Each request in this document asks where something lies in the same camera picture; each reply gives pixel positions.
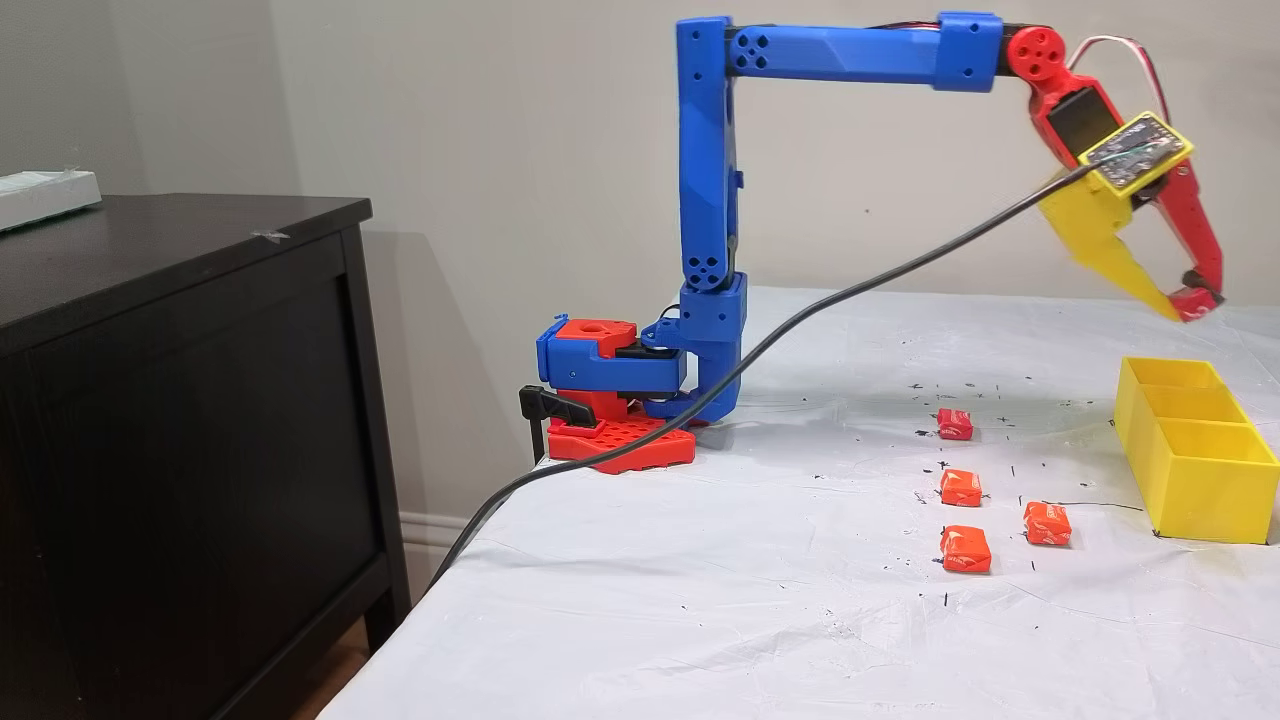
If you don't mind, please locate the yellow three-compartment box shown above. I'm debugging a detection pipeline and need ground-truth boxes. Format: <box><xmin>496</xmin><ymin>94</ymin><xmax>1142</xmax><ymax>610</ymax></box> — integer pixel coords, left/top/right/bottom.
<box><xmin>1113</xmin><ymin>356</ymin><xmax>1280</xmax><ymax>546</ymax></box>

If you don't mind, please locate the flat white box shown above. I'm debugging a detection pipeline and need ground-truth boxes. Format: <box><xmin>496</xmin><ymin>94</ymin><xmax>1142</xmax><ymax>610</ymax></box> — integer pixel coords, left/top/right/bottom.
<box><xmin>0</xmin><ymin>170</ymin><xmax>104</xmax><ymax>234</ymax></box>

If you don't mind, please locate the white plastic table cover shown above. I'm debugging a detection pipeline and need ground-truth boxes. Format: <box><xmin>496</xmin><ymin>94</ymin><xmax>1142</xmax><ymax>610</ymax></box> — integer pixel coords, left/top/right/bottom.
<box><xmin>318</xmin><ymin>285</ymin><xmax>1280</xmax><ymax>720</ymax></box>

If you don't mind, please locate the black table clamp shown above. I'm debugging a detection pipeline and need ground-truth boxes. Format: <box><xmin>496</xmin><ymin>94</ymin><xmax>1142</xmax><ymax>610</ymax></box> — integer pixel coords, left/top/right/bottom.
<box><xmin>518</xmin><ymin>384</ymin><xmax>598</xmax><ymax>467</ymax></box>

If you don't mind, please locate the dark wooden cabinet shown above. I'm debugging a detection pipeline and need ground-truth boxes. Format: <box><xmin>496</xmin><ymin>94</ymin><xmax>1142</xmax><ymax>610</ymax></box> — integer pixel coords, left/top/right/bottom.
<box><xmin>0</xmin><ymin>193</ymin><xmax>413</xmax><ymax>720</ymax></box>

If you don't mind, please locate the camera board on yellow mount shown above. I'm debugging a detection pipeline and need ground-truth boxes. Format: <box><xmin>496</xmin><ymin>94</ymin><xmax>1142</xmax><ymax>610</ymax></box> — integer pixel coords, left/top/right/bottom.
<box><xmin>1078</xmin><ymin>112</ymin><xmax>1196</xmax><ymax>194</ymax></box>

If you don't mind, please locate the thick black camera cable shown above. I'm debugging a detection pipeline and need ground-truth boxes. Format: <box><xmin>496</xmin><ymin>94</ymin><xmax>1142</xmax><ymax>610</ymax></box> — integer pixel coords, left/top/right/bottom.
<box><xmin>405</xmin><ymin>160</ymin><xmax>1101</xmax><ymax>606</ymax></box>

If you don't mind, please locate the looped thin servo cable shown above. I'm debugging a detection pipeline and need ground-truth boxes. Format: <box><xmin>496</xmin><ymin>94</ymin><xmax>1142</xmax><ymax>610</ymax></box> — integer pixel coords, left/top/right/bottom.
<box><xmin>1068</xmin><ymin>35</ymin><xmax>1173</xmax><ymax>126</ymax></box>

